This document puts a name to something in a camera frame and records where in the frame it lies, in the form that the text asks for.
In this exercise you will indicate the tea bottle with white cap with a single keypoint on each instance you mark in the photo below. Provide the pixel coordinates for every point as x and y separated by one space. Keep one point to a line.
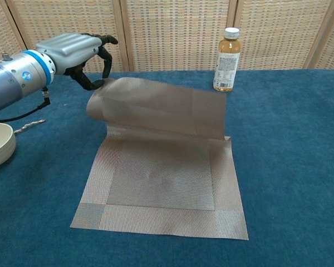
226 69

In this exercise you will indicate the blue carpet table cover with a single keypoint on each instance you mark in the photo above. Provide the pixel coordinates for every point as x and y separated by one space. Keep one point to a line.
281 167

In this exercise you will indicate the bamboo folding screen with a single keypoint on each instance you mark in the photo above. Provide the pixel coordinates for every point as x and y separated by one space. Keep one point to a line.
169 33

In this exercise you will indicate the beige woven placemat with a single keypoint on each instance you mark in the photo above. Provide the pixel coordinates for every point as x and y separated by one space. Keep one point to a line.
156 180

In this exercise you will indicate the white ceramic bowl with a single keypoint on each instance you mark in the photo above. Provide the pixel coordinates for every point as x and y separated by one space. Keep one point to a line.
0 150

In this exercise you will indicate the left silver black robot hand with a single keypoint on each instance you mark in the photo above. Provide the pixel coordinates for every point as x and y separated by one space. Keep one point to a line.
69 53

